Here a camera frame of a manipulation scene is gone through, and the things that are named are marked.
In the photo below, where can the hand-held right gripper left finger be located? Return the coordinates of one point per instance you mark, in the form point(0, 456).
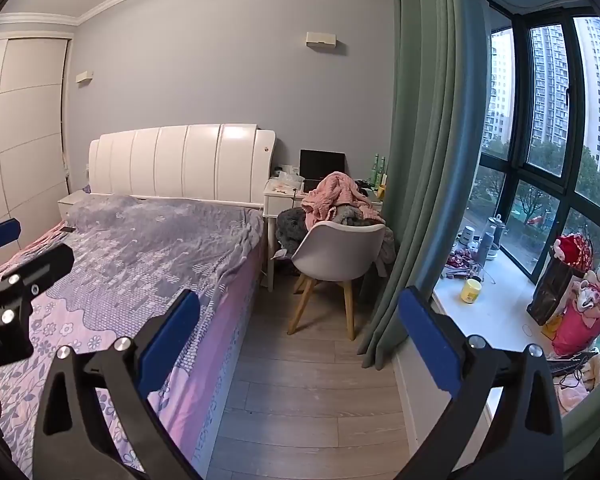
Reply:
point(172, 332)

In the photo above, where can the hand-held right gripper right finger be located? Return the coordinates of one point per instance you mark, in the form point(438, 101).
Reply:
point(425, 342)

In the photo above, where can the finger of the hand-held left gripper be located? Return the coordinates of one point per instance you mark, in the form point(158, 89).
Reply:
point(35, 270)
point(0, 237)

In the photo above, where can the clear plastic bag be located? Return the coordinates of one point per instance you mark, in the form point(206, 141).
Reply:
point(286, 181)

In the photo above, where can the yellow jar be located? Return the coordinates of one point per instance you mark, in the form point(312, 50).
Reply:
point(471, 291)

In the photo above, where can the white nightstand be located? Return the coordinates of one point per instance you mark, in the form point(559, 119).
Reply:
point(75, 203)

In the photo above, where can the white window sill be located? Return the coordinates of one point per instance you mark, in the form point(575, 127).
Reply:
point(500, 305)

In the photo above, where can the red cloth pile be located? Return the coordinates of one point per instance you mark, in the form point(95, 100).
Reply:
point(462, 262)

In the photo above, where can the purple fleece blanket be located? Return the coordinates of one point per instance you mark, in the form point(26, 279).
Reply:
point(180, 240)

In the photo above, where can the white wardrobe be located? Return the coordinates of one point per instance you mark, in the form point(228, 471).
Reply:
point(25, 135)

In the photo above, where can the grey tumbler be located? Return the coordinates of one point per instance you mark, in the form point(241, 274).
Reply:
point(485, 250)

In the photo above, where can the grey electric kettle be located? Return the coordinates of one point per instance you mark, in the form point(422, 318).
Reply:
point(496, 237)

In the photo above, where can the dark paper bag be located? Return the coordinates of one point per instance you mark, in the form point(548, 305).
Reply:
point(550, 290)

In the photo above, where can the pink bag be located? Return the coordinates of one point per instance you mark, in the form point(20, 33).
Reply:
point(577, 327)

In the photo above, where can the grey fluffy cloth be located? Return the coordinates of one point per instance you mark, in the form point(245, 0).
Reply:
point(291, 230)

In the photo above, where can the white desk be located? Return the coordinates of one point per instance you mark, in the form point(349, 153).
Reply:
point(275, 205)

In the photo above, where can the white bed headboard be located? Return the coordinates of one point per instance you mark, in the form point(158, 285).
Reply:
point(180, 162)

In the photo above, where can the pink knit sweater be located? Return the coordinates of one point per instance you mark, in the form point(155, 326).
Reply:
point(335, 195)

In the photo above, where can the red gift bag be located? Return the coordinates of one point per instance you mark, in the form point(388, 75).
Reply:
point(575, 252)

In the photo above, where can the green glass bottle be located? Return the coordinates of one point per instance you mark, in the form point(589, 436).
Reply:
point(383, 170)
point(376, 170)

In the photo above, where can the green curtain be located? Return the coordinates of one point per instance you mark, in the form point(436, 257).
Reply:
point(425, 135)
point(595, 410)

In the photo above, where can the silver laptop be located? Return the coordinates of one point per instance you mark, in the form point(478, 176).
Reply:
point(322, 167)

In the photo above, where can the black framed window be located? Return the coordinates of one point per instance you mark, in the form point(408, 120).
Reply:
point(545, 110)

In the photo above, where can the cream wall lamp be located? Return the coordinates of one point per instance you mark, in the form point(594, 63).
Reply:
point(321, 40)
point(84, 77)

